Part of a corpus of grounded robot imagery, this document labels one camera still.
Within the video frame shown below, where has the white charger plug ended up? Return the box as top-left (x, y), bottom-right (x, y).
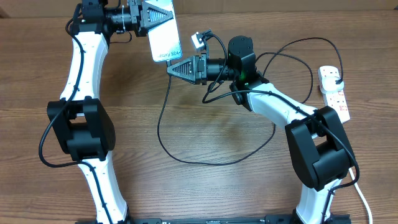
top-left (320, 77), bottom-right (345, 94)

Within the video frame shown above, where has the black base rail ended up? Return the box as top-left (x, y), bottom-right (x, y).
top-left (75, 214), bottom-right (351, 224)

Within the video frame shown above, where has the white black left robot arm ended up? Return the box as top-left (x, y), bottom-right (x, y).
top-left (43, 1), bottom-right (175, 223)

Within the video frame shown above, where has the white power strip cord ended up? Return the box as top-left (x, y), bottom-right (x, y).
top-left (348, 167), bottom-right (374, 224)

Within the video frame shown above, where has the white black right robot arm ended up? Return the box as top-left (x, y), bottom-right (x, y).
top-left (167, 33), bottom-right (358, 223)

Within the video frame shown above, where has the Samsung Galaxy smartphone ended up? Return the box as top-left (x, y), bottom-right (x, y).
top-left (147, 0), bottom-right (182, 62)

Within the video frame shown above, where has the black charging cable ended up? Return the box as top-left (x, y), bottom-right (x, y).
top-left (156, 37), bottom-right (345, 166)

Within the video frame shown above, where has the white power strip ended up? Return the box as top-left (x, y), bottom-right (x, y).
top-left (318, 65), bottom-right (350, 123)

